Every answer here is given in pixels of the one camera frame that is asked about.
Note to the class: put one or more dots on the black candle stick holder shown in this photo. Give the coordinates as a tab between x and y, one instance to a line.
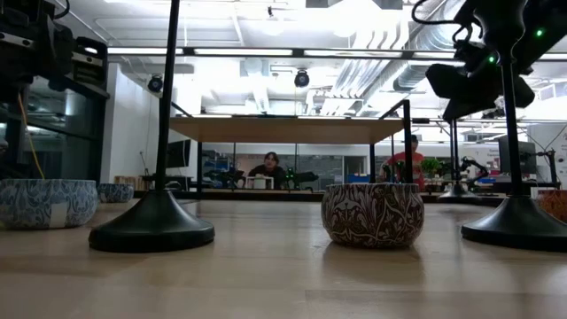
518	226
458	195
150	226

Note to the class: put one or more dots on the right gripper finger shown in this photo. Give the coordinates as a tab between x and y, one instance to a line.
463	111
460	84

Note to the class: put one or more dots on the black round spotlight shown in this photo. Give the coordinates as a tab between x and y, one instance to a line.
155	84
301	79

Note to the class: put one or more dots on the black wall screen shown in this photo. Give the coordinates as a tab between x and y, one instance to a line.
181	153

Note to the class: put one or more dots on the wooden slat crate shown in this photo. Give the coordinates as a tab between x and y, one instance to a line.
135	179

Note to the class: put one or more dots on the wooden shelf with black legs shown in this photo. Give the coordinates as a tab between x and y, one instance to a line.
283	130

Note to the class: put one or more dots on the silver ventilation duct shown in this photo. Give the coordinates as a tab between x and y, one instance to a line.
409	77

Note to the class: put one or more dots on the blue storage bin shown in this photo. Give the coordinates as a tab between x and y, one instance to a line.
359	178

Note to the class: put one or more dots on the brown white patterned candle tin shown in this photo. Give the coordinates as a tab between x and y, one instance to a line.
372	215

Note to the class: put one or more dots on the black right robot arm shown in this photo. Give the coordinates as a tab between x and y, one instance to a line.
509	22

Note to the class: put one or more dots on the person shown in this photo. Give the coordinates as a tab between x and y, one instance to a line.
418	164
270	170

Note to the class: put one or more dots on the black desktop robot arm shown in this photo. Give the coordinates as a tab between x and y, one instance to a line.
467	163
303	177
226	177

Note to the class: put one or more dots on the green potted plant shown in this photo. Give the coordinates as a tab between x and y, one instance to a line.
430	166

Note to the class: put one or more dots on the black computer monitor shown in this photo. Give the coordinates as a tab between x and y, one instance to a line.
529	155

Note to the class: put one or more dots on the orange patterned candle tin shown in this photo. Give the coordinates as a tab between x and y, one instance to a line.
556	201

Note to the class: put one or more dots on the blue white patterned candle tin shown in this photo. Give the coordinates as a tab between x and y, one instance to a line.
44	204
116	193

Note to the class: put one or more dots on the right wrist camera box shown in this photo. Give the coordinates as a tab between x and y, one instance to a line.
469	51

